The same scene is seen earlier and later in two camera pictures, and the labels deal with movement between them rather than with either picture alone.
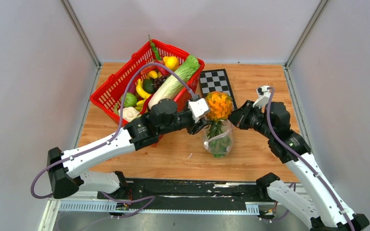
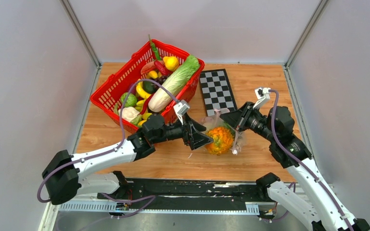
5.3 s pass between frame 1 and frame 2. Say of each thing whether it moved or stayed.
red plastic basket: stayed
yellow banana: stayed
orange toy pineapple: moved
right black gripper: stayed
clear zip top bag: moved
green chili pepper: stayed
